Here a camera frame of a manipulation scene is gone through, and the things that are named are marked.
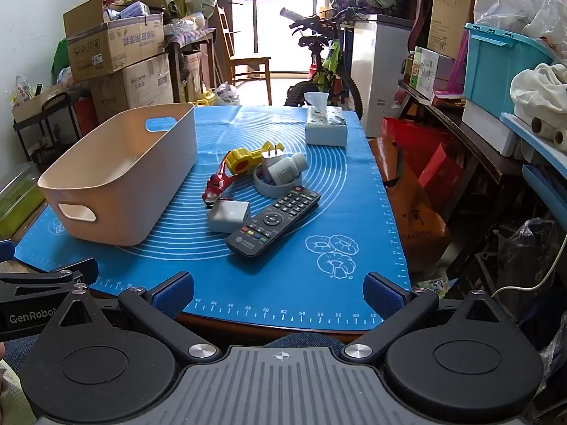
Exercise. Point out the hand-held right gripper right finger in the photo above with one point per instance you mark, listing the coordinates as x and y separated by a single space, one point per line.
381 294

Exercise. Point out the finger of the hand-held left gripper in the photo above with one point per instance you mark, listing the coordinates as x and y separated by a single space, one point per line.
88 266
5 249

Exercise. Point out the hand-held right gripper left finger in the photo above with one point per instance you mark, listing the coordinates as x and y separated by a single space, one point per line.
175 294

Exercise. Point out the beige plastic storage bin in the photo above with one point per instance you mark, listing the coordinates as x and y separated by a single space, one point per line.
133 186

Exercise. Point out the white square charger block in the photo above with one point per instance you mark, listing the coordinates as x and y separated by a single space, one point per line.
228 217

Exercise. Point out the black remote control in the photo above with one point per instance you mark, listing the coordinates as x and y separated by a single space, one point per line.
270 221

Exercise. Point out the yellow plastic tool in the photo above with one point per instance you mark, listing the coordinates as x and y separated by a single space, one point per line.
239 161

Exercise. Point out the white pill bottle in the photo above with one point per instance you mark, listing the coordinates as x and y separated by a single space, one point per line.
283 170

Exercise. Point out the white plug adapter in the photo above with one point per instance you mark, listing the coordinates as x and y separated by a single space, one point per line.
268 159

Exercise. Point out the green transparent plastic box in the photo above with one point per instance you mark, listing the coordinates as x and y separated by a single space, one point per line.
17 199

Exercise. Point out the pale cloth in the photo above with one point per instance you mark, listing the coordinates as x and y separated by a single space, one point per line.
13 394

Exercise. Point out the brown paper bag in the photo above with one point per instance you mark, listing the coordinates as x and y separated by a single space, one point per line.
412 217

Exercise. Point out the black utility cart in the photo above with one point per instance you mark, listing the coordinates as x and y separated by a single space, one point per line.
44 133

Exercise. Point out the blue silicone baking mat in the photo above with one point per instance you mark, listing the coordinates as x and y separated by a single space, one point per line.
310 186

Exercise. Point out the red gift bag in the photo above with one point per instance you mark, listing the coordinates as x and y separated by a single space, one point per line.
440 172

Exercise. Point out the black plastic bag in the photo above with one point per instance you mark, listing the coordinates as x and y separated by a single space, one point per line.
522 265

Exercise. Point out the small open cardboard box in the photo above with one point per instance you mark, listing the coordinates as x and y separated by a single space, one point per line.
35 102

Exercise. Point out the red paper bag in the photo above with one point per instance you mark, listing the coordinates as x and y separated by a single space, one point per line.
407 130

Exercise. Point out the white tissue box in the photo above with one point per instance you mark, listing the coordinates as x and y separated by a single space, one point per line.
325 135

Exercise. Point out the dark wooden shelf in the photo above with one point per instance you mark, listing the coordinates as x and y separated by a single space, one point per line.
452 124

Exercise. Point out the large cardboard box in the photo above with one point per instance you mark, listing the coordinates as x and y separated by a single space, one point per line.
141 88

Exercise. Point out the white foam box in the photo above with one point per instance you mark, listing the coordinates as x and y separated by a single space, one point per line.
487 128

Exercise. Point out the yellow plastic jug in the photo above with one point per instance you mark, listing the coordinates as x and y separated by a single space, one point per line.
207 98

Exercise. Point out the small white floor bag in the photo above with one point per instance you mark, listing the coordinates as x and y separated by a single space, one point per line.
227 94

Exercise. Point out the white chest freezer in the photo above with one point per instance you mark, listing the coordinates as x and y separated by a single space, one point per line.
381 79

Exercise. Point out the open printed cardboard box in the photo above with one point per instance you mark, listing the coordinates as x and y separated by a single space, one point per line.
115 48

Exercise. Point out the green white carton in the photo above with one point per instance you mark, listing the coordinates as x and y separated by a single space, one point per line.
427 73

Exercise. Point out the green black bicycle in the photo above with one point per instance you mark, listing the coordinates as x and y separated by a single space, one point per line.
325 68

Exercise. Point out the paper rolls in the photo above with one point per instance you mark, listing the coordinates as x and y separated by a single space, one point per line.
551 130

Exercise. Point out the wooden chair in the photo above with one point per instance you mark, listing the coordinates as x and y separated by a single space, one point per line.
248 64

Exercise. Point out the cluttered wooden side table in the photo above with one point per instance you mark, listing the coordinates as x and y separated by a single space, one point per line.
188 37

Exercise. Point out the teal plastic storage bin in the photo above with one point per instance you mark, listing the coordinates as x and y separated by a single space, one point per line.
500 71

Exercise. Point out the white crumpled cloth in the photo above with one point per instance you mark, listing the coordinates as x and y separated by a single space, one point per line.
538 93

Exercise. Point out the tall brown cardboard box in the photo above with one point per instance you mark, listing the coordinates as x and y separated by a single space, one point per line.
452 13

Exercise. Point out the white plastic bag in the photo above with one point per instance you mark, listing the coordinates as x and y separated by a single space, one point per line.
518 4

